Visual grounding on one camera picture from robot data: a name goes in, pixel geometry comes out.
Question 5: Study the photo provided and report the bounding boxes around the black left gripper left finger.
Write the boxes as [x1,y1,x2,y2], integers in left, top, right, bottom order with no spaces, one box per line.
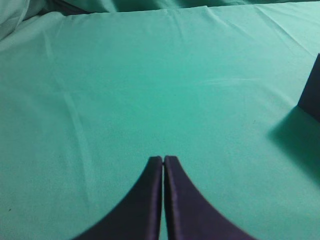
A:
[76,156,163,240]

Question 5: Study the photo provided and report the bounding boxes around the green backdrop cloth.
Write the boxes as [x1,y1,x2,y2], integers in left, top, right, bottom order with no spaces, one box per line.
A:
[0,0,320,42]

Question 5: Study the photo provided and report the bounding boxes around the green table cloth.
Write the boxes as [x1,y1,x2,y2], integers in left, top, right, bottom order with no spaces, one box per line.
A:
[0,1,320,240]

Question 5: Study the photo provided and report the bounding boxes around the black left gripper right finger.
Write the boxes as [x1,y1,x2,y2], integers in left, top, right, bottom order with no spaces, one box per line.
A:
[164,156,253,240]

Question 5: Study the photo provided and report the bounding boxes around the black cube groove box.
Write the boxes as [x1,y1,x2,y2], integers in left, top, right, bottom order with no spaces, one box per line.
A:
[298,54,320,122]

